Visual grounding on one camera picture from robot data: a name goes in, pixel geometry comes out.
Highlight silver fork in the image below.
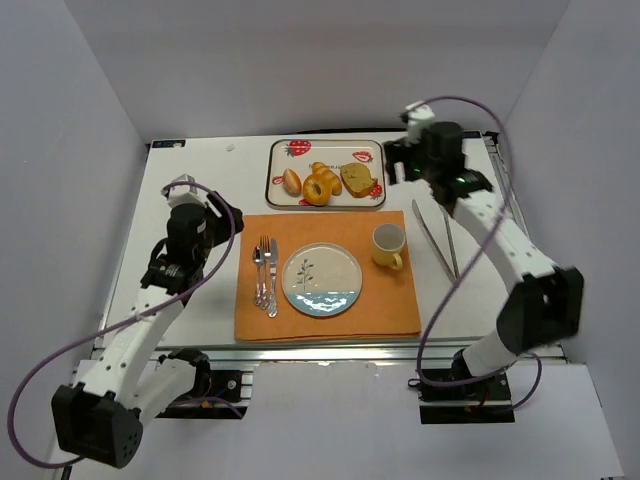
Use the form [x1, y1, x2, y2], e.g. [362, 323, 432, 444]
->
[259, 235, 269, 310]

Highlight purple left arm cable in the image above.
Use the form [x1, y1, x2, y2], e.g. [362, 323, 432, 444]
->
[6, 181, 246, 469]

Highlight metal food tongs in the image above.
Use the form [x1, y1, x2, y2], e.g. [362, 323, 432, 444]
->
[411, 199, 460, 283]

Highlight silver table knife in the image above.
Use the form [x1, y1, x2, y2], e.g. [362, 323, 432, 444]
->
[267, 238, 278, 318]

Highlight yellow mug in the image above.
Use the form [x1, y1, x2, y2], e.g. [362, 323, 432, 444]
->
[372, 223, 406, 270]

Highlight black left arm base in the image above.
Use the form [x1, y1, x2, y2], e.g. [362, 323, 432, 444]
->
[157, 348, 247, 420]

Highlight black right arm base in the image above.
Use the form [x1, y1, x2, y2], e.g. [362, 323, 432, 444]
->
[407, 371, 515, 425]

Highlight brown bread slice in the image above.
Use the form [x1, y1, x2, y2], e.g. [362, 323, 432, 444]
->
[340, 163, 378, 198]

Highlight strawberry pattern rectangular tray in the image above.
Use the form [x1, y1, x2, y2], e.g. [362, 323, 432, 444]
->
[265, 139, 386, 210]

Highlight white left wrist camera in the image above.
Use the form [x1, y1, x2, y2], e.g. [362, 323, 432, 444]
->
[161, 174, 205, 209]

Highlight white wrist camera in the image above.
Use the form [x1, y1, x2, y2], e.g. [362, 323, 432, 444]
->
[161, 174, 205, 209]
[400, 101, 435, 145]

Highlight golden bagel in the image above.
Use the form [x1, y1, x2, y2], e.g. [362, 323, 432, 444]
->
[302, 174, 332, 206]

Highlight round plate with blue rim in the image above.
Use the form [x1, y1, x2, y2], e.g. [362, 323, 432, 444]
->
[281, 243, 363, 318]

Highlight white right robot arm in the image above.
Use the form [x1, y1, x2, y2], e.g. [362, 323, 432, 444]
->
[385, 120, 584, 388]

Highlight aluminium table frame rail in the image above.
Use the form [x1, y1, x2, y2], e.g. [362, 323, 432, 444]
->
[89, 337, 567, 374]

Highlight small sesame bread roll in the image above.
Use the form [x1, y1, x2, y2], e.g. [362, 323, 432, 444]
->
[282, 168, 302, 197]

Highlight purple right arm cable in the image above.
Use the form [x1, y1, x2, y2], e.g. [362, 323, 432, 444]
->
[414, 95, 544, 414]

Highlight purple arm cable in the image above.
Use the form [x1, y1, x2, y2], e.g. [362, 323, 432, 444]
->
[6, 181, 246, 469]
[414, 95, 544, 414]

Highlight striped long bread roll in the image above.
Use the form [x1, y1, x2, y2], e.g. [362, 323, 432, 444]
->
[311, 162, 342, 196]

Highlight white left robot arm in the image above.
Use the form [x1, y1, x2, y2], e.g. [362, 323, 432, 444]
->
[51, 190, 244, 468]

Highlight silver spoon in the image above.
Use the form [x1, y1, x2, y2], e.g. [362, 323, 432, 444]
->
[253, 246, 264, 306]

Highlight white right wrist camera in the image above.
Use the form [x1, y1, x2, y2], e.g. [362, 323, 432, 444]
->
[400, 101, 435, 145]

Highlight orange cloth placemat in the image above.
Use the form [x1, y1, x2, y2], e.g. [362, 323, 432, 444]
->
[234, 211, 421, 342]

